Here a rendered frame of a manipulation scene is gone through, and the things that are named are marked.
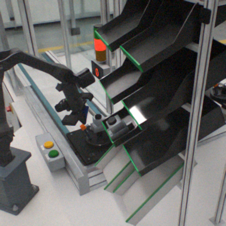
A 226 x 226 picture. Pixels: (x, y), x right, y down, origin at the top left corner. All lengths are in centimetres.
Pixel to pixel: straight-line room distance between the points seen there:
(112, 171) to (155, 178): 19
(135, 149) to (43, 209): 50
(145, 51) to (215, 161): 83
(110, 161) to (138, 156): 27
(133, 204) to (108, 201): 23
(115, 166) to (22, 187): 37
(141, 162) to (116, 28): 40
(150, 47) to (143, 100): 16
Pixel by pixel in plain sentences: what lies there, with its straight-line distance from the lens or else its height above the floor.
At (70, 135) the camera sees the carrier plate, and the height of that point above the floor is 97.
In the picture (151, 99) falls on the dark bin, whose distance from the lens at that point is 84.
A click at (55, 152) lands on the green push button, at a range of 132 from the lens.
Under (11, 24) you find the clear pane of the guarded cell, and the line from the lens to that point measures 243.
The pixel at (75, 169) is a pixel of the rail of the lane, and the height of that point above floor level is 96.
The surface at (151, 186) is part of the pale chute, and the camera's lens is 100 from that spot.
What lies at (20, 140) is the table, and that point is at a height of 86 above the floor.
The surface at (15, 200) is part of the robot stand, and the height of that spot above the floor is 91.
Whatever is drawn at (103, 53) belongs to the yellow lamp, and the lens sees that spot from 138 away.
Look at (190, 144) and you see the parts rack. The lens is 83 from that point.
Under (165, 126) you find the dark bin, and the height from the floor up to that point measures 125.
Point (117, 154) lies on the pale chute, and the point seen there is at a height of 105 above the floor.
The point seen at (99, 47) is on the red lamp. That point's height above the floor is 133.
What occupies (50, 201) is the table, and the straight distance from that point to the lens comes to 128.
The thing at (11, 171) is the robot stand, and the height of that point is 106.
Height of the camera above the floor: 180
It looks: 33 degrees down
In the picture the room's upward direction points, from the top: 3 degrees counter-clockwise
